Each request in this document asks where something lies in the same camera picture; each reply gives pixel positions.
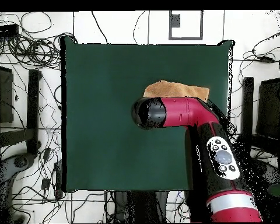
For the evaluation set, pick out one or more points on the chair caster base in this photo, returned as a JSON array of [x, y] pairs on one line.
[[21, 161], [274, 173]]

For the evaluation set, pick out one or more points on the black box unit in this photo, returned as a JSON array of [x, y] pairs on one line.
[[3, 93]]

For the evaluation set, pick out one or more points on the orange terry towel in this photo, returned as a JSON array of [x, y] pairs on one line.
[[172, 89]]

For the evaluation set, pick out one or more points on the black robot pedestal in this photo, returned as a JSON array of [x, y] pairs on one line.
[[142, 205]]

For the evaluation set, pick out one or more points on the black frame stand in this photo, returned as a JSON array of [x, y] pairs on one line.
[[33, 105], [247, 105]]

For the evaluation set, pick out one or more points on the black power strip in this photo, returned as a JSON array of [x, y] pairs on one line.
[[58, 177], [4, 30]]

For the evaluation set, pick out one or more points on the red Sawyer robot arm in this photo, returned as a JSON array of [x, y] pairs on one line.
[[189, 112]]

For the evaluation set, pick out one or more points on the grey square floor frame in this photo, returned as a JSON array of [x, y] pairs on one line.
[[186, 38]]

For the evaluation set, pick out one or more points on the black flat panel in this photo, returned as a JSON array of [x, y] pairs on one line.
[[269, 107]]

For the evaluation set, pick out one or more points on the dark green table cloth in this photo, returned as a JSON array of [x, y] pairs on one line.
[[107, 116]]

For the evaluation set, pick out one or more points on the black power adapter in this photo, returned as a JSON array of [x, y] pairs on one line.
[[45, 183]]

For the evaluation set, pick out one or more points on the dark grey square block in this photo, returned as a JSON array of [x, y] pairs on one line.
[[175, 21]]

